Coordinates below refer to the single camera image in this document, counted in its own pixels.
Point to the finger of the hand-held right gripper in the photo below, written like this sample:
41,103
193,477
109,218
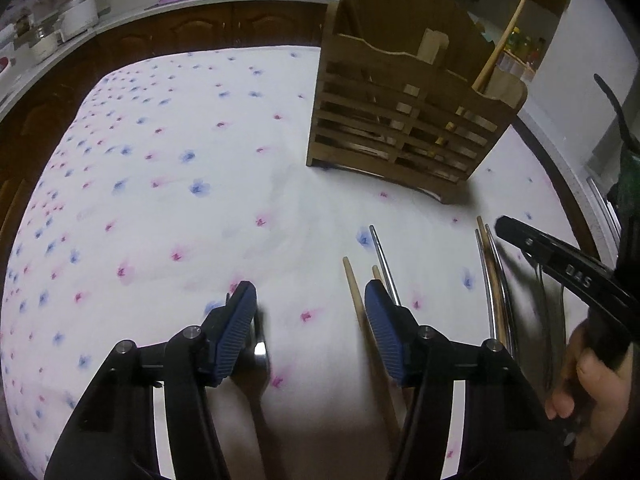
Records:
560,260

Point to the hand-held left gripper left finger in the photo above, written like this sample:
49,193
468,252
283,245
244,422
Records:
235,330

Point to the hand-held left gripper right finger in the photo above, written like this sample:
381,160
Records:
385,330

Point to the metal chopstick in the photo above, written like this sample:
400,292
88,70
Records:
384,265
498,270
481,260

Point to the wooden slatted utensil holder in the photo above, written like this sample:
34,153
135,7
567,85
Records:
400,110

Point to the person's right hand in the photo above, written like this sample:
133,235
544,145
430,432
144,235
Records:
600,400

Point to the floral white tablecloth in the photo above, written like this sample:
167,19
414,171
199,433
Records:
175,210

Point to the red sauce bottle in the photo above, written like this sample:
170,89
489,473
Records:
536,50

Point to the yellow label drink bottle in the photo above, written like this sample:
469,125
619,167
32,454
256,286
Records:
517,42

